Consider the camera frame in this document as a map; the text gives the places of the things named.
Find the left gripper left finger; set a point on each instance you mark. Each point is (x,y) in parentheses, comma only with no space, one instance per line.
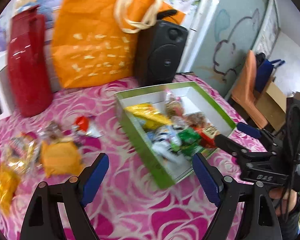
(42,219)

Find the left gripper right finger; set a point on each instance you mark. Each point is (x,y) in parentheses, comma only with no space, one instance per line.
(258,220)

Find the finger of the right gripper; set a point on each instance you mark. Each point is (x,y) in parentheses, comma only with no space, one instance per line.
(229,146)
(249,130)

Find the orange snack pack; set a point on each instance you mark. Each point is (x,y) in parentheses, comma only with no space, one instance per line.
(61,157)

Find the red white candy wrapper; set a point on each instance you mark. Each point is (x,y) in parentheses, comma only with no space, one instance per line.
(86,126)

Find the yellow crackers bag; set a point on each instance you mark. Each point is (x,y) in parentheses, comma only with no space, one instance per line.
(21,153)

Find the yellow chips bag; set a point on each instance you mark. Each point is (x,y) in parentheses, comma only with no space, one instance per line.
(148,116)

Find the clear brown cookie pack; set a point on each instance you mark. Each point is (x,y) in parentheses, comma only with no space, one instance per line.
(196,120)

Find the clear chocolate snack pack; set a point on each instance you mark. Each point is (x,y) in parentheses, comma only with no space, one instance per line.
(51,132)

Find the person right hand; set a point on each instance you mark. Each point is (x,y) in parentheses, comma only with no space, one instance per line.
(288,200)

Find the red orange snack packet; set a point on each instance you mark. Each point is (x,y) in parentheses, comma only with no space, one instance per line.
(207,135)

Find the brown cardboard box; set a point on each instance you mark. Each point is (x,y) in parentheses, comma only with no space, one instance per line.
(272,105)

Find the green snack packet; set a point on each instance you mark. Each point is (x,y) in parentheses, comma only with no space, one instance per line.
(190,142)

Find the orange chair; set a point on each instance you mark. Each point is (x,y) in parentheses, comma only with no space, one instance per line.
(243,91)

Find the green cardboard box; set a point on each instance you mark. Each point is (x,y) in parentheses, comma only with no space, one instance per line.
(195,99)

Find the pink rose tablecloth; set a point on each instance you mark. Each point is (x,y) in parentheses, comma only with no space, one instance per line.
(129,205)

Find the pink clear snack pack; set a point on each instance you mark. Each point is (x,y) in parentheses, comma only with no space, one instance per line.
(173,104)

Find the white blue snack packet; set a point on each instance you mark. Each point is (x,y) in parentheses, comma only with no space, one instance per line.
(166,143)

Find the blue bag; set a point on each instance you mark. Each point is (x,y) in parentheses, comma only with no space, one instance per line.
(264,72)

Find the yellow snack packet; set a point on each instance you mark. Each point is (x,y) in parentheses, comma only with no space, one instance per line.
(9,181)

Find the black speaker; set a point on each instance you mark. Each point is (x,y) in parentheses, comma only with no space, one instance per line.
(159,50)

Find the white cup box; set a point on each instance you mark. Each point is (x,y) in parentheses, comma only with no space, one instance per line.
(7,104)

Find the red thermos jug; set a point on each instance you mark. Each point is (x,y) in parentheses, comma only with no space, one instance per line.
(27,71)

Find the orange tote bag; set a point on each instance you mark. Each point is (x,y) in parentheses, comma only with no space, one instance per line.
(94,41)

